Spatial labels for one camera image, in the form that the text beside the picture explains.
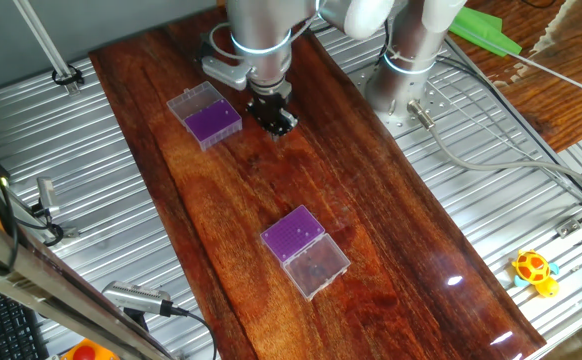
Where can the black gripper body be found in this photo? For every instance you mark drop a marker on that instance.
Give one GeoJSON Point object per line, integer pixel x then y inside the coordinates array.
{"type": "Point", "coordinates": [270, 107]}

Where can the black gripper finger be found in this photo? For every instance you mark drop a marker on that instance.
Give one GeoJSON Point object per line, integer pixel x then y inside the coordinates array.
{"type": "Point", "coordinates": [276, 129]}
{"type": "Point", "coordinates": [289, 120]}

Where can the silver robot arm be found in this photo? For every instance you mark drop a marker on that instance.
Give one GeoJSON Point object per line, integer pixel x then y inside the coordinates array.
{"type": "Point", "coordinates": [406, 60]}

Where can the tall purple pipette tip box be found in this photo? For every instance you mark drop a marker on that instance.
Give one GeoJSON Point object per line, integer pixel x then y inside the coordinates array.
{"type": "Point", "coordinates": [211, 125]}

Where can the flat purple pipette tip holder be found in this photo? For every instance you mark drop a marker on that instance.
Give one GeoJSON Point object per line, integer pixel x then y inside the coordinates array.
{"type": "Point", "coordinates": [291, 235]}

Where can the green plastic sheet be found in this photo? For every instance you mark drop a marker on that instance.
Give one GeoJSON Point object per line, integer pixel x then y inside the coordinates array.
{"type": "Point", "coordinates": [488, 31]}

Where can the silver aluminium pole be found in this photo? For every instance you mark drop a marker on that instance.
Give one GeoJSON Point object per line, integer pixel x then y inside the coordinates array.
{"type": "Point", "coordinates": [43, 42]}

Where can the thin white rod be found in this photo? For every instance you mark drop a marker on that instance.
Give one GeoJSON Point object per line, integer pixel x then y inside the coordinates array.
{"type": "Point", "coordinates": [561, 75]}

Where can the brown wooden side table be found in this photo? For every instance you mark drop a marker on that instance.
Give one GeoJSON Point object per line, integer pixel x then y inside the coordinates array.
{"type": "Point", "coordinates": [571, 115]}

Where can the yellow orange turtle toy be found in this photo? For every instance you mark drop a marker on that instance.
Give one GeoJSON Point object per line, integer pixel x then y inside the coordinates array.
{"type": "Point", "coordinates": [533, 270]}

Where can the orange box with red button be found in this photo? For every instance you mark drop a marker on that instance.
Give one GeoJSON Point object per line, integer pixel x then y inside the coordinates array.
{"type": "Point", "coordinates": [86, 351]}

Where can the black keyboard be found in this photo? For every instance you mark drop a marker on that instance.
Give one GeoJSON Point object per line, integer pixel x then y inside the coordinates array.
{"type": "Point", "coordinates": [1, 325]}

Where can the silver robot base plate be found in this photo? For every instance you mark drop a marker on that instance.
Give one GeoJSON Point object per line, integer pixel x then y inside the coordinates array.
{"type": "Point", "coordinates": [436, 107]}

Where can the silver bracket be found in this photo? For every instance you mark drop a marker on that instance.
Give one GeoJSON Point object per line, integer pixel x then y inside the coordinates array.
{"type": "Point", "coordinates": [73, 89]}

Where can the silver ribbed camera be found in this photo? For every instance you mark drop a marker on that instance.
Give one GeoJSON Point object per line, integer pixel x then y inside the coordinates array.
{"type": "Point", "coordinates": [133, 296]}

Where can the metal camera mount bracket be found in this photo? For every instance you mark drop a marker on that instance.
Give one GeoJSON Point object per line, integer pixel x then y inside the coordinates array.
{"type": "Point", "coordinates": [70, 232]}

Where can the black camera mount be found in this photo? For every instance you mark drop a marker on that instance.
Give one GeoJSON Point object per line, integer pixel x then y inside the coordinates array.
{"type": "Point", "coordinates": [136, 320]}

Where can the steel frame beam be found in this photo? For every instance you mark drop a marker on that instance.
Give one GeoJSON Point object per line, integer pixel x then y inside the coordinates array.
{"type": "Point", "coordinates": [46, 285]}

